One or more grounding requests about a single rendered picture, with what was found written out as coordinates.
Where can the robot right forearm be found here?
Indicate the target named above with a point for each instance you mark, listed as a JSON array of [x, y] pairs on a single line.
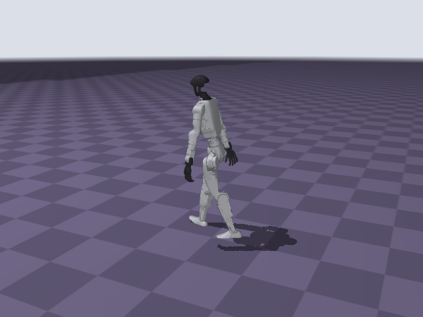
[[224, 137]]

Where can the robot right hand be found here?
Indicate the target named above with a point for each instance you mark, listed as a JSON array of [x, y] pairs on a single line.
[[231, 155]]

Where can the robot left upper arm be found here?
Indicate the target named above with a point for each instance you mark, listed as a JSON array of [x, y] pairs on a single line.
[[198, 111]]

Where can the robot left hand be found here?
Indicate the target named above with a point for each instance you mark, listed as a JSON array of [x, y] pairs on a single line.
[[187, 170]]

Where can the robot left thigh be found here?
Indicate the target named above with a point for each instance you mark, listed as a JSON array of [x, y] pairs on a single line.
[[210, 175]]

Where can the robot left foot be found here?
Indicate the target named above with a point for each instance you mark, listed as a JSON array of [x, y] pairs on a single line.
[[227, 234]]

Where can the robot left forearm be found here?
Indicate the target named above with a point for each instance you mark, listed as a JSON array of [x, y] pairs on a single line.
[[192, 143]]

